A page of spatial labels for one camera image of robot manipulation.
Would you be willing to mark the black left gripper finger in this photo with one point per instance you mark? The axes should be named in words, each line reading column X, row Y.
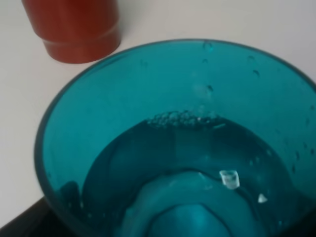
column 37, row 221

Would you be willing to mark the teal translucent plastic cup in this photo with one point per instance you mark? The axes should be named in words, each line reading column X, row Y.
column 182, row 138

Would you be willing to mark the red plastic cup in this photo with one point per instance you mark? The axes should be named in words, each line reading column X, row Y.
column 75, row 31

